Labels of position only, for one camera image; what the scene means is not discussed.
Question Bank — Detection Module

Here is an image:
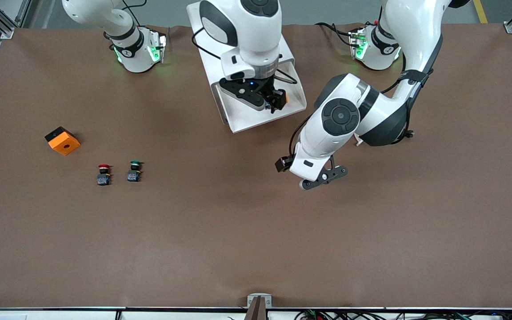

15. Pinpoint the orange and black button box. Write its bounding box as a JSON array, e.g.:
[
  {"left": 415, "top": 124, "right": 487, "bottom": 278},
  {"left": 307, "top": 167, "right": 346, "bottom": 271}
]
[{"left": 44, "top": 126, "right": 81, "bottom": 156}]

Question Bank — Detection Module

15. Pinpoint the brown table cover sheet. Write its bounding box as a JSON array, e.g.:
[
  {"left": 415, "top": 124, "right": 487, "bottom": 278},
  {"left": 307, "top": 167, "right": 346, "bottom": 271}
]
[{"left": 0, "top": 22, "right": 512, "bottom": 309}]

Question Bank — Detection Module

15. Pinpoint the grey brown metal bar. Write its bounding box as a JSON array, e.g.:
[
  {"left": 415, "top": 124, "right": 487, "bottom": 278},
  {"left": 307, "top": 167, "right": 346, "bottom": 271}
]
[{"left": 244, "top": 297, "right": 267, "bottom": 320}]

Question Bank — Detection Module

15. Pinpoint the black base cable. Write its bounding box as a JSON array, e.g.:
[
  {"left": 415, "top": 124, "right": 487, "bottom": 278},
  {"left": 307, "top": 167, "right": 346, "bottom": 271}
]
[{"left": 316, "top": 21, "right": 358, "bottom": 47}]

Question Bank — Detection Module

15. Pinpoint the grey metal bracket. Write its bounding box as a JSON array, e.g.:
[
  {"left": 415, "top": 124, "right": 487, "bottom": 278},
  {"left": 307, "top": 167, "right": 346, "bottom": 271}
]
[{"left": 247, "top": 293, "right": 272, "bottom": 308}]

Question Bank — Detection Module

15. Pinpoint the green push button switch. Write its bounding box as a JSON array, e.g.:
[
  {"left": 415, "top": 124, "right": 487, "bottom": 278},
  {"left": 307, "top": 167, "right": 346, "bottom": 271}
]
[{"left": 127, "top": 160, "right": 144, "bottom": 183}]

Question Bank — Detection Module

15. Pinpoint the black cable bundle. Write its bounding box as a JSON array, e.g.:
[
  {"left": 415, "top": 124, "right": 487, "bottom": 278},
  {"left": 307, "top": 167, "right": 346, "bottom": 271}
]
[{"left": 294, "top": 309, "right": 512, "bottom": 320}]

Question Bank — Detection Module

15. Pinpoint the red push button switch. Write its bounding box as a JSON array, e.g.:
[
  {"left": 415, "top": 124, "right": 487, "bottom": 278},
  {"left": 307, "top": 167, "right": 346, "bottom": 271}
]
[{"left": 97, "top": 164, "right": 112, "bottom": 186}]

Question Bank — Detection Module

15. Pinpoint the white table edge rail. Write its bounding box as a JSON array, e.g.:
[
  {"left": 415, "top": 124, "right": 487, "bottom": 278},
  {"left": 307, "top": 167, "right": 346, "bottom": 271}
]
[{"left": 0, "top": 307, "right": 512, "bottom": 320}]

